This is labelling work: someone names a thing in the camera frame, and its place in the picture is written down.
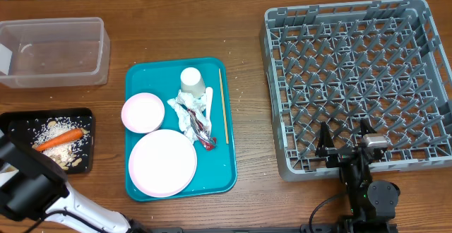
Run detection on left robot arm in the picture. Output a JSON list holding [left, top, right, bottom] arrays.
[[1, 133, 150, 232]]

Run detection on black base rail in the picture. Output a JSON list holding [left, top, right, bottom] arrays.
[[149, 224, 398, 233]]

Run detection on wooden chopstick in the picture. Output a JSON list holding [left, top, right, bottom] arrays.
[[218, 68, 229, 144]]

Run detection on white plastic fork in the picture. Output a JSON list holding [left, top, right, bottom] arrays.
[[206, 87, 213, 135]]

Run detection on pink bowl with nuts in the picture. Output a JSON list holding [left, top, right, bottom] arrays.
[[121, 92, 165, 133]]

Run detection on orange carrot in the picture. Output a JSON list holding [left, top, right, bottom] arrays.
[[35, 129, 84, 152]]

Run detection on white paper cup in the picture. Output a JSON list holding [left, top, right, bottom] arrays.
[[180, 67, 206, 98]]

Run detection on large pink plate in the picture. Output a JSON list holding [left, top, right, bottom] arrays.
[[128, 129, 198, 198]]

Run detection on teal serving tray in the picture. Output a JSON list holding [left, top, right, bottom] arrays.
[[125, 57, 237, 199]]

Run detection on black waste tray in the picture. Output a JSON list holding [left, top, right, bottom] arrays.
[[1, 108, 95, 174]]

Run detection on grey dishwasher rack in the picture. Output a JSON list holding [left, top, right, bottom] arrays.
[[261, 0, 451, 181]]

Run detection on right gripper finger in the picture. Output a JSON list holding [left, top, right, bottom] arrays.
[[315, 121, 335, 157], [359, 119, 376, 137]]

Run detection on white napkin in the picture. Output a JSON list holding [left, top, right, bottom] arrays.
[[167, 90, 208, 143]]

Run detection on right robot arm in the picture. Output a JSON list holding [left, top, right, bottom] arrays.
[[308, 120, 400, 233]]

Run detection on spilled rice grains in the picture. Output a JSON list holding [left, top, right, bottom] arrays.
[[8, 116, 93, 170]]

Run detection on pile of nuts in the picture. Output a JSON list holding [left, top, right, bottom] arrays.
[[39, 121, 90, 170]]

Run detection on clear plastic bin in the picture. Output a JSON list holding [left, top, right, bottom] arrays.
[[1, 17, 110, 88]]

